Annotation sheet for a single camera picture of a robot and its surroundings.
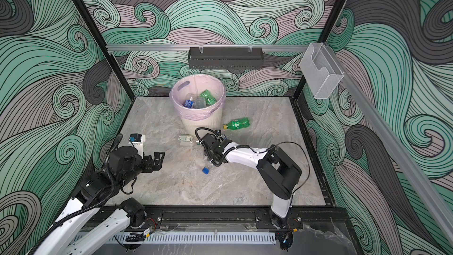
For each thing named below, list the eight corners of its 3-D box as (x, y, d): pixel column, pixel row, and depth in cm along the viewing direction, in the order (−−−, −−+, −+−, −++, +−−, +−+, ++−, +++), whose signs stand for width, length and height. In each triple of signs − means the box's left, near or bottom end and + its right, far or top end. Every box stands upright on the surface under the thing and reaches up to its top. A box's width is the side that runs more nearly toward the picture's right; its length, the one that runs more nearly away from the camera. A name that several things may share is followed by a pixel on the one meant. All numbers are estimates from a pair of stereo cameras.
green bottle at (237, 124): (224, 133, 104) (224, 128, 100) (222, 126, 107) (222, 121, 103) (250, 128, 106) (251, 123, 102) (247, 122, 109) (248, 116, 105)
